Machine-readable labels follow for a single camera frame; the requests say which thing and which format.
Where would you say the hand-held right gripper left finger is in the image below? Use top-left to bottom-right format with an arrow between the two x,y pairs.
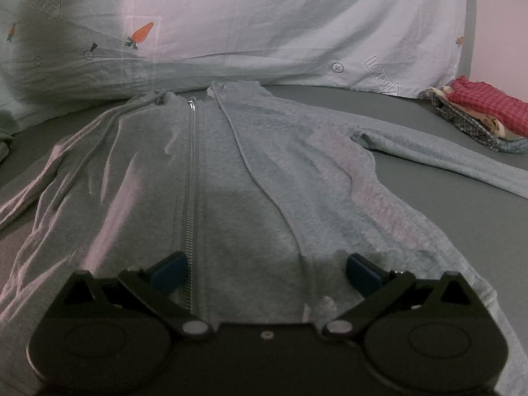
49,251 -> 215,339

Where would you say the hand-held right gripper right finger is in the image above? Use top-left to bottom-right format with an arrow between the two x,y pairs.
322,253 -> 488,341

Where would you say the grey zip hoodie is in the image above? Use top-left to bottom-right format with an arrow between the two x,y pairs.
0,80 -> 528,396

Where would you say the stack of folded clothes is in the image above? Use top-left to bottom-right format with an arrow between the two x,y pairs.
430,93 -> 528,154

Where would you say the cream folded cloth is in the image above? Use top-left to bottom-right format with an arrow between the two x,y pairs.
427,86 -> 528,140

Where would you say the light grey garment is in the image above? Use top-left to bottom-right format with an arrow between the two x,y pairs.
0,109 -> 16,162

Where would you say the carrot printed pale sheet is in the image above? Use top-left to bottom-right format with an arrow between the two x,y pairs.
0,0 -> 472,135

